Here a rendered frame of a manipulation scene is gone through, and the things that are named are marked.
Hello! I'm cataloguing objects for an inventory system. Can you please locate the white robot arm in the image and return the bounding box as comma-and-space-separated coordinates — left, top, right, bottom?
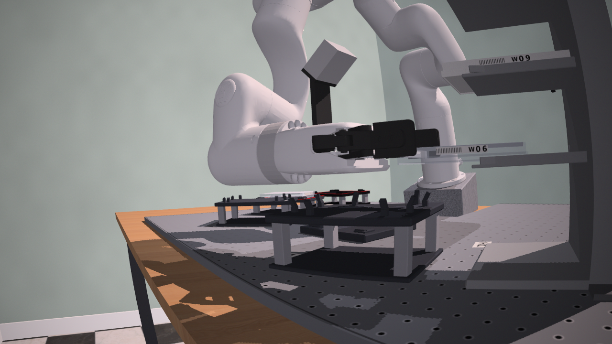
208, 0, 466, 189

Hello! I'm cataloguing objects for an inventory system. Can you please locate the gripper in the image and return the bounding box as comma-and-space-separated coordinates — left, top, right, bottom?
274, 119, 440, 184

